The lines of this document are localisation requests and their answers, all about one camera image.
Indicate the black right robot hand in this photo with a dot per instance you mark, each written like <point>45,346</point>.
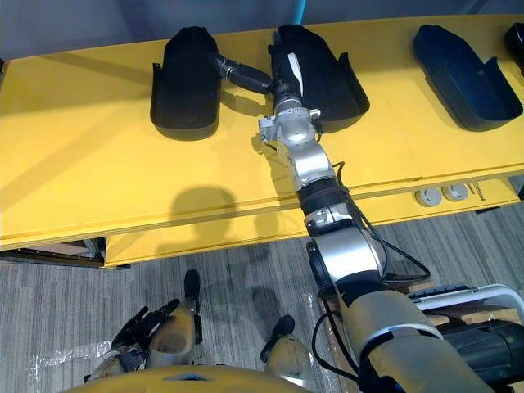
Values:
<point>286,67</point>

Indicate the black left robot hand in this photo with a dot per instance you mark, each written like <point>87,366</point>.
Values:
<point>141,323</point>

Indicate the black plastic housing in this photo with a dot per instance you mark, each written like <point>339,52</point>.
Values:
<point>184,90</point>
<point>483,344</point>
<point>516,41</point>
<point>462,78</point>
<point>335,82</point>

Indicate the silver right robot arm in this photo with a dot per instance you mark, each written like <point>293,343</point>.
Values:
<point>344,254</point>

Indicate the yellow shelf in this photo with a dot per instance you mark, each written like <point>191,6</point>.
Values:
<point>102,155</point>

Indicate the silver left robot leg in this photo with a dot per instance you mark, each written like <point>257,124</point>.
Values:
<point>172,335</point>

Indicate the silver robot leg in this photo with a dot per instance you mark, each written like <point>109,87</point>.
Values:
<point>286,352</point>
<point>172,335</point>

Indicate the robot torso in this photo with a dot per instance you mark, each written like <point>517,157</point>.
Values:
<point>184,380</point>

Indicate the clear plastic wrap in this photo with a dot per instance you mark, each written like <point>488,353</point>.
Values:
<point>73,354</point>

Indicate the silver right robot leg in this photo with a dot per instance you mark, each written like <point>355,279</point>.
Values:
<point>286,352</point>

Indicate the wooden pallet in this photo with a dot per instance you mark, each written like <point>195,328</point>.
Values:
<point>333,327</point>

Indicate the round silver cap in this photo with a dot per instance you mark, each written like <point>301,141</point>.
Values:
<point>455,191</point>
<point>429,197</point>

